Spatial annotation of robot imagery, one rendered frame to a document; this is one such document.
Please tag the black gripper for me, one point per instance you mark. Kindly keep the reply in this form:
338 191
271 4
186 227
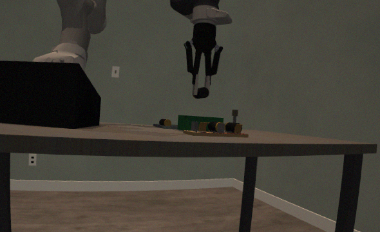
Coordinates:
203 41

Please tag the green open-top box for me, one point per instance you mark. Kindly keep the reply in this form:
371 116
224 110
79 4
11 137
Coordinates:
184 121

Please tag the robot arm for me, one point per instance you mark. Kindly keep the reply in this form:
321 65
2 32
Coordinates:
81 18

